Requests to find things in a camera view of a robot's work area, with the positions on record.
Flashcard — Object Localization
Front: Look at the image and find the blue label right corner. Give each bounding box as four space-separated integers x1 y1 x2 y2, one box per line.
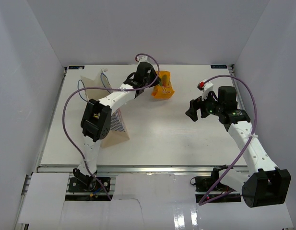
210 65 228 69

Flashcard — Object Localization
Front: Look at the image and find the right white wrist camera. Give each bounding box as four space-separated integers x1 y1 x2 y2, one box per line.
197 81 213 101

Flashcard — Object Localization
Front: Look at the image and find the paper bag blue pattern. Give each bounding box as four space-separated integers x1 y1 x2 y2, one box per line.
80 71 130 148

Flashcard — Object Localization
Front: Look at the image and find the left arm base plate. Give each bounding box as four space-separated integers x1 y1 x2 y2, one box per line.
67 177 111 195

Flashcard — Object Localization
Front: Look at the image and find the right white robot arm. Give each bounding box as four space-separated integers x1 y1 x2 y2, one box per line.
186 82 291 207

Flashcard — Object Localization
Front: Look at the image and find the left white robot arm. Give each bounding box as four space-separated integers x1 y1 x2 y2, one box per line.
73 61 160 191

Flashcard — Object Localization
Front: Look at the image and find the aluminium front rail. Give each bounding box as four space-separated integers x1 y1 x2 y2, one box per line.
36 164 249 174

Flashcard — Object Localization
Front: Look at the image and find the orange snack multipack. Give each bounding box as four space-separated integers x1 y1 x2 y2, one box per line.
151 70 175 99

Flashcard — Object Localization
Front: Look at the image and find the blue label corner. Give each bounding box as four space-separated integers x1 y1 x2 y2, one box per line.
210 65 228 69
68 65 85 69

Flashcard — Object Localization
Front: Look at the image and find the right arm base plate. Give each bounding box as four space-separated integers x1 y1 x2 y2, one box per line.
190 176 242 204

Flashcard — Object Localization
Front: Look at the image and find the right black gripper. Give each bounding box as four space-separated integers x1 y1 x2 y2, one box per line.
186 90 224 122

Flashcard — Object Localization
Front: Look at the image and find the blue label left corner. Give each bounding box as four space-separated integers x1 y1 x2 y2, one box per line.
68 65 85 69

